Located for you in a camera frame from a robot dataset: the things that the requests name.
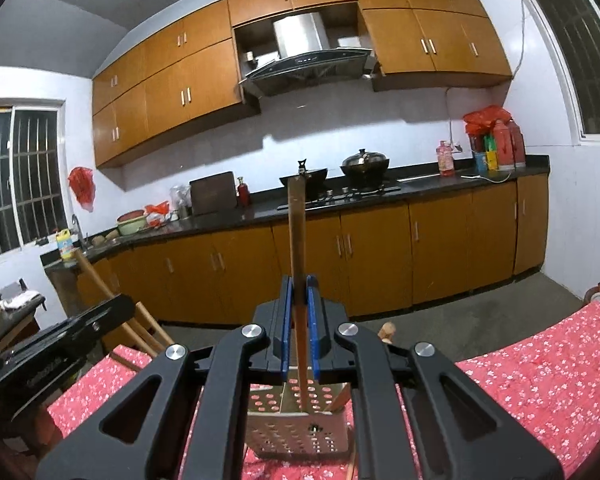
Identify gas stove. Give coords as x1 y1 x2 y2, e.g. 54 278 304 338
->
306 185 401 210

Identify black kitchen countertop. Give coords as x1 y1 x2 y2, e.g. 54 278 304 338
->
40 154 552 269

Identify dark cutting board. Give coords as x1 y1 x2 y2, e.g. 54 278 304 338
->
189 171 237 216

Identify pink plastic bottle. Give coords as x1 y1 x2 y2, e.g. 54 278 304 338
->
436 140 455 177

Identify steel range hood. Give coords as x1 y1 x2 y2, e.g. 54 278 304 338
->
234 3 377 99

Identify upper wooden kitchen cabinets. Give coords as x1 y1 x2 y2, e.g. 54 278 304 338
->
93 0 513 168

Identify red thermos flasks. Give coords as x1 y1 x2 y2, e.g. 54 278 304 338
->
463 105 527 172

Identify barred window right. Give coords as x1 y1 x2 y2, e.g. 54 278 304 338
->
530 0 600 143

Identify green bowl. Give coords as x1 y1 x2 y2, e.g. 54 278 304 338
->
117 209 148 236

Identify beige perforated utensil holder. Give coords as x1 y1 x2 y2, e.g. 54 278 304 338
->
245 367 352 462

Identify red floral tablecloth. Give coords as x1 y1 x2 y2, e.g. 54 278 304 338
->
46 301 600 479

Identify red sauce bottle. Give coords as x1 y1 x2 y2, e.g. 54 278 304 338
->
237 177 251 208

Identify red plastic bag on wall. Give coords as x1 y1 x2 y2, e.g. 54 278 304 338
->
68 167 96 212

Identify barred window left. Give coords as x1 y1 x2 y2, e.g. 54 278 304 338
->
0 107 68 256

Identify yellow detergent bottle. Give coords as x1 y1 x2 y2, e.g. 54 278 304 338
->
55 229 76 261

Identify black lidded wok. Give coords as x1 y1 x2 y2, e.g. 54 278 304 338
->
340 148 389 190

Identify barred window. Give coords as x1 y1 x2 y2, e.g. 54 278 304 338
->
530 0 600 143
0 107 68 256

